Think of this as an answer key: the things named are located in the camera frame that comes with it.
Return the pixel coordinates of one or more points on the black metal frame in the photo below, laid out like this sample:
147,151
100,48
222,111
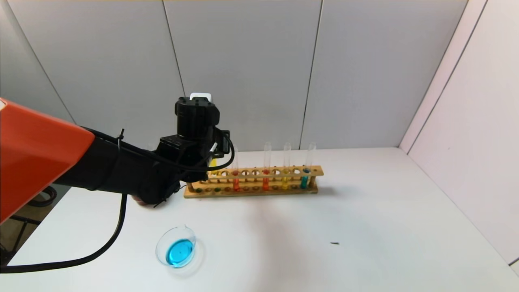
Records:
24,220

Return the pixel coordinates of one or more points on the yellow pigment glass test tube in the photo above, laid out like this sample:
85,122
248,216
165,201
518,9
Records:
284,183
213,162

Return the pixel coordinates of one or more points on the wooden test tube rack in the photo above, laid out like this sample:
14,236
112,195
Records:
251,194

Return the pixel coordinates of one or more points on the orange pigment glass test tube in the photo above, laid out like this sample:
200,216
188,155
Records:
236,184
265,184

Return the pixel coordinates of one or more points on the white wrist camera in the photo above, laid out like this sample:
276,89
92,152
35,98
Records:
200,96

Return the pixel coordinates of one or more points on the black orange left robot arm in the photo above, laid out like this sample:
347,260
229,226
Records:
121,170

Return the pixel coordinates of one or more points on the red plastic cup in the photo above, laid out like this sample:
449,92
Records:
140,201

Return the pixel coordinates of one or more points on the blue pigment glass test tube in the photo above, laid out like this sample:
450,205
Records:
303,181

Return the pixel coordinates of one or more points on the clear glass dish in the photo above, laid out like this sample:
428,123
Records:
178,251

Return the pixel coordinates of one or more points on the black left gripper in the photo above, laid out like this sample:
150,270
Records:
196,117

